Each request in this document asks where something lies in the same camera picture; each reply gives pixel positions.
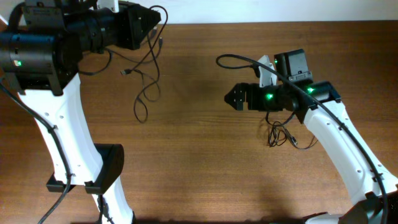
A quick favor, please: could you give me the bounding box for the black USB cable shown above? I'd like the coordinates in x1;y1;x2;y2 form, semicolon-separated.
105;26;164;65

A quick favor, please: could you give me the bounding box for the black thin cable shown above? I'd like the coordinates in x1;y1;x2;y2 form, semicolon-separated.
119;4;169;124
264;110;319;151

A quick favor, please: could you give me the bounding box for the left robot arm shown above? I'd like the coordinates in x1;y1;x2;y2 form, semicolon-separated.
1;1;161;223

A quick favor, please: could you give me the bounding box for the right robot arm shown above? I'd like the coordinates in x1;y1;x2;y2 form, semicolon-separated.
224;49;397;223

